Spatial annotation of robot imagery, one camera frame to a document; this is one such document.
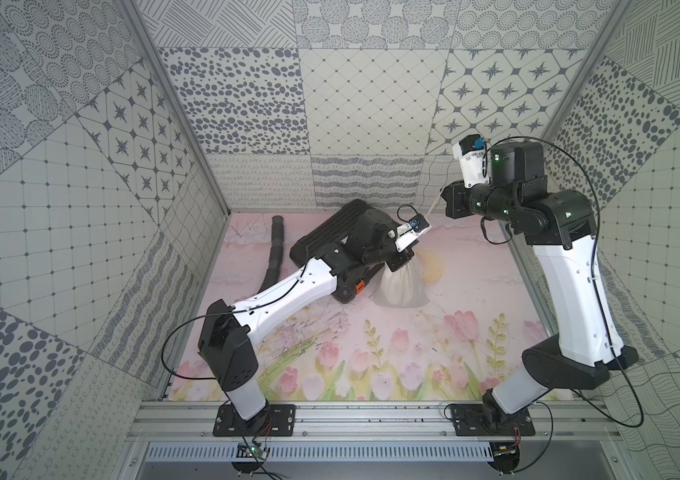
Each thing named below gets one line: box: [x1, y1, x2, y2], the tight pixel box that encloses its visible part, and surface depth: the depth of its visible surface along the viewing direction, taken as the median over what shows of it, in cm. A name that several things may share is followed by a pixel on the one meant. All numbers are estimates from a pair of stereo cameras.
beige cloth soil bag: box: [372, 254, 429, 308], surface depth 83 cm
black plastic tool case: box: [290, 199, 393, 304], surface depth 58 cm
